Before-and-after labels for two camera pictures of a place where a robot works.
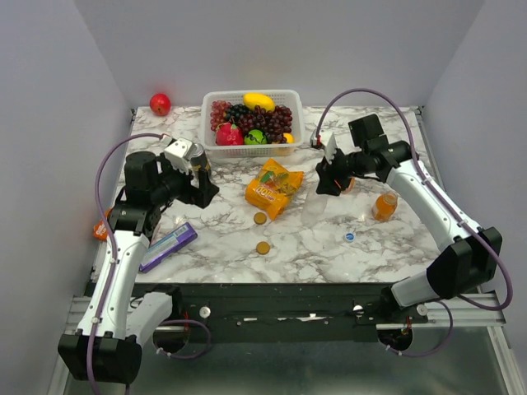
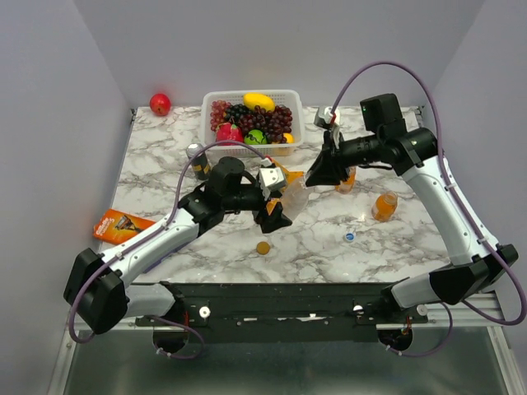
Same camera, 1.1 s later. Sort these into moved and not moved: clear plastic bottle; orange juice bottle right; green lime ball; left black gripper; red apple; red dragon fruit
Moved: left black gripper; clear plastic bottle
Not moved: red dragon fruit; green lime ball; red apple; orange juice bottle right
